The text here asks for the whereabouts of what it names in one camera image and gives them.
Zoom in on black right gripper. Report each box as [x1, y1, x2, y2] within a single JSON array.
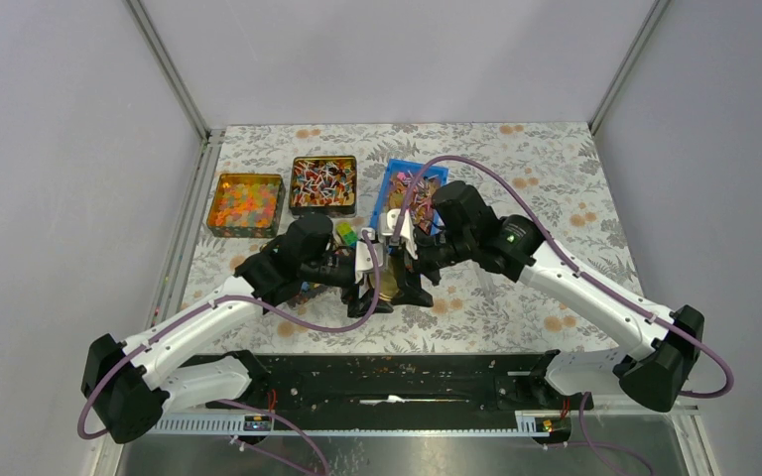
[[389, 226, 475, 308]]

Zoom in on round cream jar lid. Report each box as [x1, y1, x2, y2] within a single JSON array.
[[375, 265, 399, 303]]

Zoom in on translucent plastic scoop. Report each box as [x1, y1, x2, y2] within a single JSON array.
[[475, 267, 496, 301]]

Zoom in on blue plastic candy bin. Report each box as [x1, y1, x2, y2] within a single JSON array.
[[370, 159, 448, 235]]

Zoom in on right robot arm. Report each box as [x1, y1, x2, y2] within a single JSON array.
[[387, 180, 704, 413]]

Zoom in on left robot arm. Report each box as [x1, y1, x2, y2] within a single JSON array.
[[77, 210, 433, 444]]

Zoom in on tin of star candies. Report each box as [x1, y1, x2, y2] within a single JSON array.
[[286, 282, 328, 307]]

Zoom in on gold tin orange candies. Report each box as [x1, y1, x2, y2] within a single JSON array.
[[206, 174, 285, 239]]

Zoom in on stacked toy brick block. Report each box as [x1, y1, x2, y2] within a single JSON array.
[[334, 222, 359, 248]]

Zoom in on gold tin with lollipops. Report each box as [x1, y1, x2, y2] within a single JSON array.
[[288, 156, 358, 217]]

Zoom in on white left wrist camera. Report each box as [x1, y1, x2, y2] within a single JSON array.
[[354, 242, 384, 284]]

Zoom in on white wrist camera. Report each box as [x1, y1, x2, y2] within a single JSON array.
[[354, 242, 384, 284], [377, 208, 418, 260]]

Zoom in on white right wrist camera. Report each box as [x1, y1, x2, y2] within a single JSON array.
[[377, 208, 418, 260]]

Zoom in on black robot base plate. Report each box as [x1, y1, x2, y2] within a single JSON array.
[[177, 351, 596, 433]]

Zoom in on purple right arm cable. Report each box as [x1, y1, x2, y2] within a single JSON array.
[[390, 155, 736, 399]]

